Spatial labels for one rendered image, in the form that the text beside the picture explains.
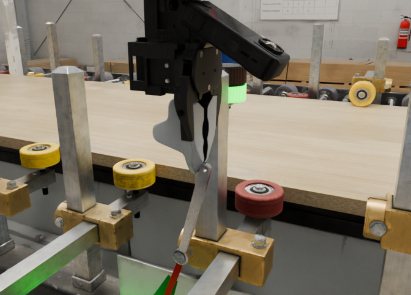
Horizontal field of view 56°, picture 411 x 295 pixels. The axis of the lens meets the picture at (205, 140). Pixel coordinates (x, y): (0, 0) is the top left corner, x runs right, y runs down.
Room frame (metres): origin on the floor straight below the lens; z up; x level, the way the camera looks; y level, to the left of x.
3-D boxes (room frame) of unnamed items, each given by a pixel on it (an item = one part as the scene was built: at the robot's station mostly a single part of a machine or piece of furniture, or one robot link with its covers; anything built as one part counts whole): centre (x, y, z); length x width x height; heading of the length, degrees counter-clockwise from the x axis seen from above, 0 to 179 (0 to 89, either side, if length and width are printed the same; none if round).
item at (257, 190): (0.58, -0.09, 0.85); 0.08 x 0.08 x 0.11
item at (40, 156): (0.79, 0.36, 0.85); 0.08 x 0.08 x 0.11
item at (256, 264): (0.50, -0.03, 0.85); 0.13 x 0.06 x 0.05; 65
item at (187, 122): (0.40, 0.02, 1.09); 0.05 x 0.02 x 0.09; 155
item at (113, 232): (0.60, 0.20, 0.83); 0.13 x 0.06 x 0.05; 65
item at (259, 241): (0.47, -0.08, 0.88); 0.02 x 0.02 x 0.01
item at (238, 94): (0.55, -0.03, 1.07); 0.06 x 0.06 x 0.02
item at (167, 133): (0.42, 0.03, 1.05); 0.06 x 0.03 x 0.09; 65
